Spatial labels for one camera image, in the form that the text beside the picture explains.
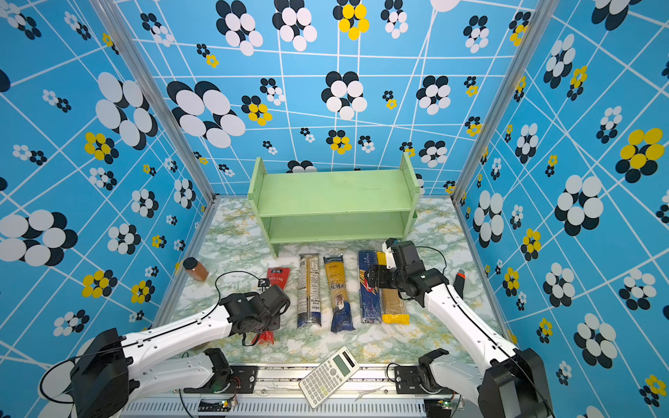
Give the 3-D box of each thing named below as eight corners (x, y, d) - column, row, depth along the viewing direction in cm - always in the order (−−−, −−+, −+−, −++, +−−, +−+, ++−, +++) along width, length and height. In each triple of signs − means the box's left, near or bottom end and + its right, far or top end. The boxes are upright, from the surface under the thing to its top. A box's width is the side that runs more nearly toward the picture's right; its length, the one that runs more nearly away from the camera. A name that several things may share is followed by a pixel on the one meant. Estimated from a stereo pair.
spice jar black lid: (194, 282, 96) (180, 268, 88) (198, 271, 98) (184, 257, 90) (206, 282, 96) (193, 268, 87) (209, 271, 98) (197, 257, 90)
